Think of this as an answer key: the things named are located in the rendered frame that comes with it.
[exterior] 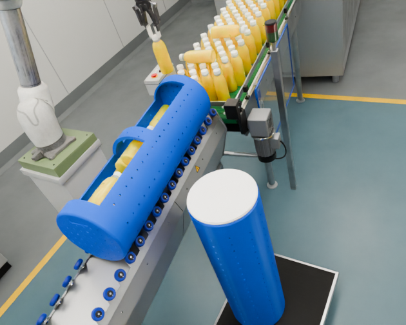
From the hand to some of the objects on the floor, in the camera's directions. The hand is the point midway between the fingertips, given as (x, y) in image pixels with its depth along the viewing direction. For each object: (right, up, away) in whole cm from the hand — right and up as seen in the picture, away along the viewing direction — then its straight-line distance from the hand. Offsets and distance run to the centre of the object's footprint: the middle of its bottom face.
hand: (153, 31), depth 187 cm
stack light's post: (+92, -85, +82) cm, 150 cm away
